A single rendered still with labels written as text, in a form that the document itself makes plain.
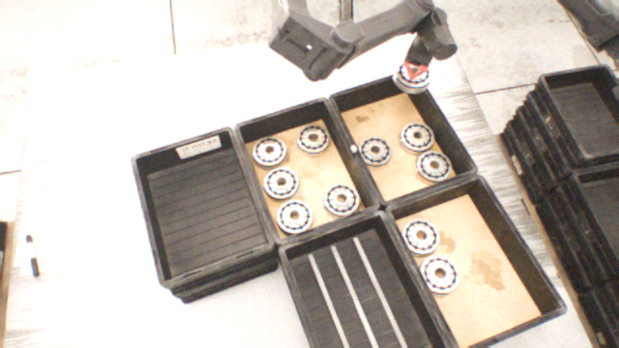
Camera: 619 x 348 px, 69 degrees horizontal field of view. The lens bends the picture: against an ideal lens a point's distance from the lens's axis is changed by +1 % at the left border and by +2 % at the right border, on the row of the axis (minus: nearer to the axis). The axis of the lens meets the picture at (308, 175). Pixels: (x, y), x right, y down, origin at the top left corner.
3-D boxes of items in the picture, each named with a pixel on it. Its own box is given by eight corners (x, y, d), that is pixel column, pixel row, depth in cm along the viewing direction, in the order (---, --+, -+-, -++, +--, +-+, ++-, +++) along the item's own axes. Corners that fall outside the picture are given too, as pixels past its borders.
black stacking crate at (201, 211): (143, 176, 137) (130, 158, 127) (237, 146, 142) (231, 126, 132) (173, 299, 120) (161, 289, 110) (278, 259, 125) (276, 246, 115)
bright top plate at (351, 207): (318, 190, 130) (318, 189, 130) (350, 179, 132) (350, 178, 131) (332, 220, 126) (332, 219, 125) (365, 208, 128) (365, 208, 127)
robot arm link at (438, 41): (418, -10, 103) (393, 17, 109) (433, 27, 98) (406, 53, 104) (452, 7, 110) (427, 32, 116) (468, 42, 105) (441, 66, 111)
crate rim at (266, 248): (132, 159, 129) (129, 156, 127) (232, 129, 134) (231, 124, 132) (162, 291, 112) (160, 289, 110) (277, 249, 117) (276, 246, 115)
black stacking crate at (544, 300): (377, 224, 130) (383, 209, 120) (467, 190, 135) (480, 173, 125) (445, 362, 113) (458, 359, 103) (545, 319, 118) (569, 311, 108)
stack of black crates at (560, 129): (496, 133, 223) (538, 74, 183) (553, 124, 226) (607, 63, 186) (530, 207, 205) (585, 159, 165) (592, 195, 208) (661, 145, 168)
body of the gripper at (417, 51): (439, 43, 121) (448, 21, 115) (427, 69, 117) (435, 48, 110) (417, 34, 122) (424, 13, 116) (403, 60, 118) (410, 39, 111)
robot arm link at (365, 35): (327, 22, 75) (295, 65, 82) (350, 48, 74) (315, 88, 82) (424, -15, 105) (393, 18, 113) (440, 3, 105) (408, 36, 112)
